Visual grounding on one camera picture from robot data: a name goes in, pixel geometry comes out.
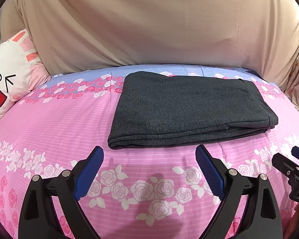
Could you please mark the dark grey pants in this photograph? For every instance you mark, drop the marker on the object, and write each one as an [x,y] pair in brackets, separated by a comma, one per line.
[159,111]

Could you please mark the white bunny face pillow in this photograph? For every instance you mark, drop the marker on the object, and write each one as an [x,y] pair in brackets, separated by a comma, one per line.
[21,70]

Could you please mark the beige fabric headboard cover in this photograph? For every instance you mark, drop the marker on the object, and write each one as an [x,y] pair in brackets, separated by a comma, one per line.
[79,35]

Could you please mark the pink floral bed cover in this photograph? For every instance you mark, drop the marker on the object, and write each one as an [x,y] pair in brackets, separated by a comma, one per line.
[138,193]

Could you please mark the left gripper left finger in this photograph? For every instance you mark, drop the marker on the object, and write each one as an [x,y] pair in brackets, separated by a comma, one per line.
[38,218]

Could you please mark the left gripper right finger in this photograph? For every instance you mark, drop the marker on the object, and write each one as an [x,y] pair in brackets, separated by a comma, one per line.
[261,216]

